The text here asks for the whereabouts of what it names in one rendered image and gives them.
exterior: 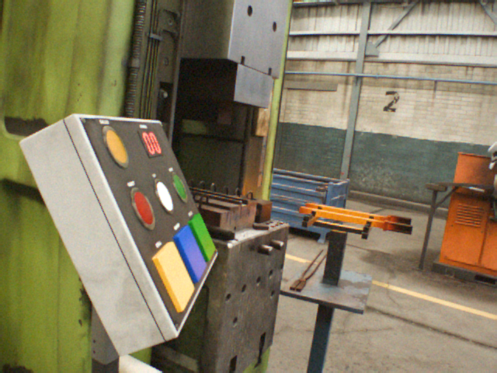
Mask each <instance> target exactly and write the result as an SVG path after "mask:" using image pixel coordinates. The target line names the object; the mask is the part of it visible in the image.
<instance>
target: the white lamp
mask: <svg viewBox="0 0 497 373"><path fill-rule="evenodd" d="M158 192H159V195H160V198H161V199H162V202H163V204H164V205H165V206H166V207H167V208H168V209H169V210H171V209H172V202H171V199H170V196H169V193H168V191H167V190H166V188H165V187H164V185H163V184H162V183H158Z"/></svg>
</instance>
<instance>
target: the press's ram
mask: <svg viewBox="0 0 497 373"><path fill-rule="evenodd" d="M288 3H289V0H187V6H186V18H185V25H184V32H183V39H182V52H181V58H180V62H205V63H233V64H241V65H244V66H245V67H248V68H251V69H254V70H256V71H259V72H262V73H264V74H266V75H269V76H272V79H279V78H280V66H281V60H282V53H283V42H284V35H285V29H286V22H287V10H288Z"/></svg>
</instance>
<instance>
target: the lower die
mask: <svg viewBox="0 0 497 373"><path fill-rule="evenodd" d="M189 188H193V189H197V188H194V187H190V186H189ZM197 190H201V189H197ZM191 191H193V190H191ZM203 191H206V192H211V193H216V192H212V191H208V190H203ZM193 192H194V193H195V200H194V201H195V203H196V205H197V208H198V210H199V202H200V197H201V196H202V195H203V194H204V193H201V192H196V191H193ZM206 194H207V193H206ZM217 194H221V195H225V196H229V197H234V196H230V195H227V194H222V193H217ZM207 196H208V198H209V200H208V204H206V197H203V199H202V204H201V212H200V215H201V217H202V219H203V222H204V224H208V225H213V226H216V227H219V228H225V229H228V230H231V231H232V232H236V231H238V230H242V229H244V228H248V227H252V223H254V221H255V210H256V204H257V201H255V200H249V199H245V198H240V197H236V198H239V199H243V200H247V201H248V204H247V205H245V206H242V201H239V200H232V199H228V198H225V197H219V196H214V195H211V194H207ZM235 227H236V229H235Z"/></svg>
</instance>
